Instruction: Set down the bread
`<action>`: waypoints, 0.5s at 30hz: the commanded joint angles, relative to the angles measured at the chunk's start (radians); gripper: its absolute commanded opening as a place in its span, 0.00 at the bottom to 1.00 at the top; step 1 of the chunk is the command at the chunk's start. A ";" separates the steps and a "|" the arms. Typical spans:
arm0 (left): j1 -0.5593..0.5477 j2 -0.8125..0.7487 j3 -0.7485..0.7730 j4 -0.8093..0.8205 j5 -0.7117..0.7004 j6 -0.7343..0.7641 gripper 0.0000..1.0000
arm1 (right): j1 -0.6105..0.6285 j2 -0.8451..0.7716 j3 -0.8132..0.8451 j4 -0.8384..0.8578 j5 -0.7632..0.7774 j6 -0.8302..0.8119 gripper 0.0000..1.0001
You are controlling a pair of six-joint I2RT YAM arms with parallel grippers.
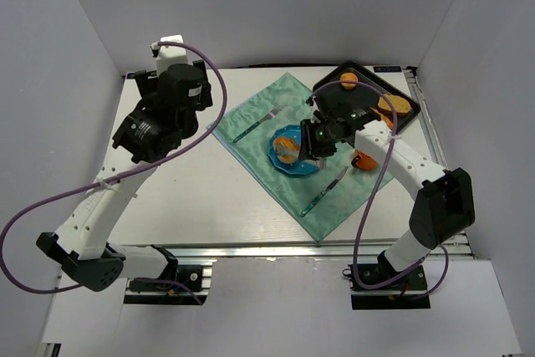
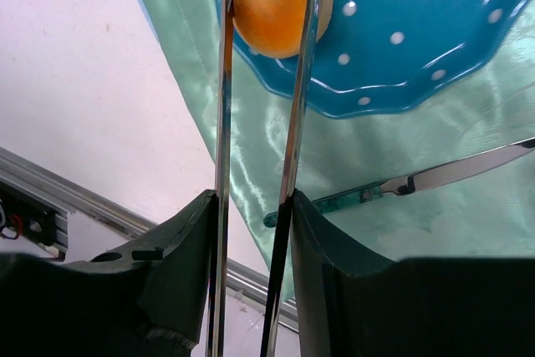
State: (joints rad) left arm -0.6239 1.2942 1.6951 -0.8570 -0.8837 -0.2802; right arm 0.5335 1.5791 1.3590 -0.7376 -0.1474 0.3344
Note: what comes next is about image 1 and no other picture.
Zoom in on orange ring donut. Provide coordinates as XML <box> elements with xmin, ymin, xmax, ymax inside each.
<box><xmin>273</xmin><ymin>136</ymin><xmax>300</xmax><ymax>165</ymax></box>

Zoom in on metal tongs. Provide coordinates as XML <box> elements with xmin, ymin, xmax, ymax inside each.
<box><xmin>273</xmin><ymin>142</ymin><xmax>327</xmax><ymax>169</ymax></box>

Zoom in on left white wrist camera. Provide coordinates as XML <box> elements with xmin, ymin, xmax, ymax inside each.
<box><xmin>150</xmin><ymin>43</ymin><xmax>188</xmax><ymax>77</ymax></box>

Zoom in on blue dotted plate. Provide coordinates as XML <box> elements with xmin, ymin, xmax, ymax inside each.
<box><xmin>267</xmin><ymin>125</ymin><xmax>319</xmax><ymax>176</ymax></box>

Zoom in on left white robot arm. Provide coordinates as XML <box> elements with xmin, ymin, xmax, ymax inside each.
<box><xmin>36</xmin><ymin>60</ymin><xmax>213</xmax><ymax>292</ymax></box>

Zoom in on small round bun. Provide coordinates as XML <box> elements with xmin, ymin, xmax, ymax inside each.
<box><xmin>339</xmin><ymin>72</ymin><xmax>359</xmax><ymax>90</ymax></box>

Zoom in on green patterned placemat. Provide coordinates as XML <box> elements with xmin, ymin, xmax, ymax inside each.
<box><xmin>213</xmin><ymin>73</ymin><xmax>393</xmax><ymax>241</ymax></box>

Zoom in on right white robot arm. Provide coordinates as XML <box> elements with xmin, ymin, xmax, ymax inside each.
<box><xmin>299</xmin><ymin>94</ymin><xmax>476</xmax><ymax>290</ymax></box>

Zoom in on black baking tray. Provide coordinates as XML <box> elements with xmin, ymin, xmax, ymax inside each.
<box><xmin>312</xmin><ymin>59</ymin><xmax>421</xmax><ymax>136</ymax></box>

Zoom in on orange croissant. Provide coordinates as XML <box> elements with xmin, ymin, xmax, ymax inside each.
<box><xmin>371</xmin><ymin>108</ymin><xmax>394</xmax><ymax>130</ymax></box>

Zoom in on orange mug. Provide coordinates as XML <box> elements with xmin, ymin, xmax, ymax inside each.
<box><xmin>351</xmin><ymin>150</ymin><xmax>378</xmax><ymax>171</ymax></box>

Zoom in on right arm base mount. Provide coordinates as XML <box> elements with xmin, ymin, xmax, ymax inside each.
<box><xmin>342</xmin><ymin>263</ymin><xmax>431</xmax><ymax>311</ymax></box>

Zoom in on green handled knife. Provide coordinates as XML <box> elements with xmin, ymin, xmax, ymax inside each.
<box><xmin>299</xmin><ymin>166</ymin><xmax>349</xmax><ymax>217</ymax></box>

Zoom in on brown bread slice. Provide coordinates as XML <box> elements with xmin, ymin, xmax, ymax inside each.
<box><xmin>377</xmin><ymin>94</ymin><xmax>412</xmax><ymax>116</ymax></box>

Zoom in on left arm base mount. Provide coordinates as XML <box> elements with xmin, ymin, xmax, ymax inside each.
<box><xmin>124</xmin><ymin>264</ymin><xmax>211</xmax><ymax>306</ymax></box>

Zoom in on green handled fork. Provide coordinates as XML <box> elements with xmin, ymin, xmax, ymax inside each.
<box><xmin>232</xmin><ymin>105</ymin><xmax>283</xmax><ymax>143</ymax></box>

